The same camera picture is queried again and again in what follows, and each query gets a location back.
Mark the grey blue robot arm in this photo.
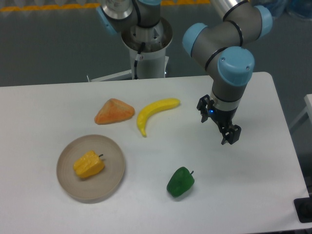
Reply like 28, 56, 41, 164
97, 0, 273, 144

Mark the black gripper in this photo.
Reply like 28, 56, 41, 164
196, 95, 241, 145

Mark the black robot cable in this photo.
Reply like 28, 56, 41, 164
133, 0, 146, 80

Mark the yellow toy banana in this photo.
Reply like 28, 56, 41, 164
136, 97, 180, 137

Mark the orange toy bread wedge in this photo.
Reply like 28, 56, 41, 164
94, 98, 135, 125

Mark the yellow toy pepper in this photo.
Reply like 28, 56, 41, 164
73, 150, 105, 179

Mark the black box at table edge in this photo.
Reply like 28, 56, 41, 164
293, 197, 312, 223

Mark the white furniture at right edge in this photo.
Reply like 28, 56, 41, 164
289, 94, 312, 135

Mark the green toy pepper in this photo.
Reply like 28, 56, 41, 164
166, 167, 195, 197

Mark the beige round plate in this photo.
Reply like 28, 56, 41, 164
56, 135, 125, 203

